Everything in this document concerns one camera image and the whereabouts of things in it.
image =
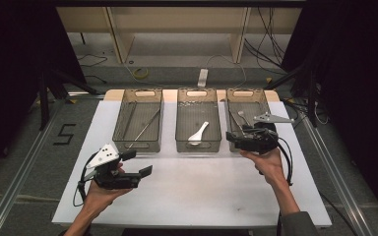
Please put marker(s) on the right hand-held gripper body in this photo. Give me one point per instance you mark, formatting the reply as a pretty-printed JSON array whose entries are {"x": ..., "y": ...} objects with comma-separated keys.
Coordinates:
[{"x": 259, "y": 141}]

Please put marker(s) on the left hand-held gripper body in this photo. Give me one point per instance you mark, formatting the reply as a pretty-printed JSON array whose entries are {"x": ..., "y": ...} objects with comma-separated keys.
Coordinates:
[{"x": 114, "y": 179}]

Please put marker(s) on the metal fork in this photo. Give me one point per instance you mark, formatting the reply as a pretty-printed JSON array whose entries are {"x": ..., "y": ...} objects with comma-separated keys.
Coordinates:
[{"x": 243, "y": 117}]

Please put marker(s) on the smoky clear plastic bin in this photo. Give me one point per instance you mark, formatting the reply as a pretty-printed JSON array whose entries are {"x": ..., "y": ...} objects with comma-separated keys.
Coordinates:
[
  {"x": 139, "y": 126},
  {"x": 246, "y": 105},
  {"x": 197, "y": 114}
]

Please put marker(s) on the metal chopstick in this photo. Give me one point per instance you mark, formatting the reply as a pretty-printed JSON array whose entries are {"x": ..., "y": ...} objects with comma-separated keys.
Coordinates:
[
  {"x": 129, "y": 119},
  {"x": 146, "y": 126}
]

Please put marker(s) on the person's left hand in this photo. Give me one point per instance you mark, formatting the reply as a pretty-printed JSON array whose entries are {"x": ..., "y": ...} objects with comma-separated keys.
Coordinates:
[{"x": 101, "y": 198}]

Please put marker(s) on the person's right hand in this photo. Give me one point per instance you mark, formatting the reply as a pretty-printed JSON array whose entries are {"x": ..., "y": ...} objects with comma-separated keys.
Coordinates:
[{"x": 269, "y": 165}]

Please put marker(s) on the white table mat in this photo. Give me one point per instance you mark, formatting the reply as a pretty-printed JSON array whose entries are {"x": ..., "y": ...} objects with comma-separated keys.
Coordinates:
[{"x": 193, "y": 196}]

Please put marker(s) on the white power strip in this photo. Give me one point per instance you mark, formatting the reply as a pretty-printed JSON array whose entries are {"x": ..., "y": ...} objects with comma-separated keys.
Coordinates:
[{"x": 202, "y": 78}]

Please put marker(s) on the black metal stand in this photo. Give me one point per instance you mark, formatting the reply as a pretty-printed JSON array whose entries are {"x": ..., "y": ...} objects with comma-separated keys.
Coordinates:
[
  {"x": 44, "y": 101},
  {"x": 311, "y": 98}
]

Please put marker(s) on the yellow tape roll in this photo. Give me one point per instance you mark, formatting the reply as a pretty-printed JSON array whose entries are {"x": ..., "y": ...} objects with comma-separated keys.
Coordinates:
[{"x": 141, "y": 73}]

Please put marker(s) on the black curtain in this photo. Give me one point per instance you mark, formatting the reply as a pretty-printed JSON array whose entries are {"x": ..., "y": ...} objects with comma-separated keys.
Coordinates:
[
  {"x": 357, "y": 82},
  {"x": 10, "y": 65}
]

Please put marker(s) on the light wooden shelf unit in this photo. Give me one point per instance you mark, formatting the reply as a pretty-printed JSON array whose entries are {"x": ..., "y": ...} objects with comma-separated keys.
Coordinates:
[{"x": 177, "y": 19}]

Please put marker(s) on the aluminium floor rail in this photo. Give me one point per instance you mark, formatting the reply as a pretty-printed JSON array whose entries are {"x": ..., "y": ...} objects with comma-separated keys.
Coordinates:
[
  {"x": 334, "y": 170},
  {"x": 16, "y": 177}
]

